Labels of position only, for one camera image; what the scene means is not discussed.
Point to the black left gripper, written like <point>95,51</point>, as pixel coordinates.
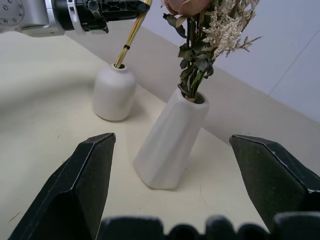
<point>115,10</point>

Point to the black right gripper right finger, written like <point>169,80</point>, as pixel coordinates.
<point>272,175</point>

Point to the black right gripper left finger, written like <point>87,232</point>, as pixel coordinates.
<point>75,190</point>

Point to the gold stem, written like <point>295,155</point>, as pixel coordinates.
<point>130,41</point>

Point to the pink rose dried bouquet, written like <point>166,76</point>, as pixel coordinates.
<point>200,50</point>

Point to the round white vase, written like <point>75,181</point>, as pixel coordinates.
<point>113,95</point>

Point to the tall faceted white vase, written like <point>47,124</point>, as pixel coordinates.
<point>170,145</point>

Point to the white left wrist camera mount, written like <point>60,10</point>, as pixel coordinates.
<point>76,23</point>

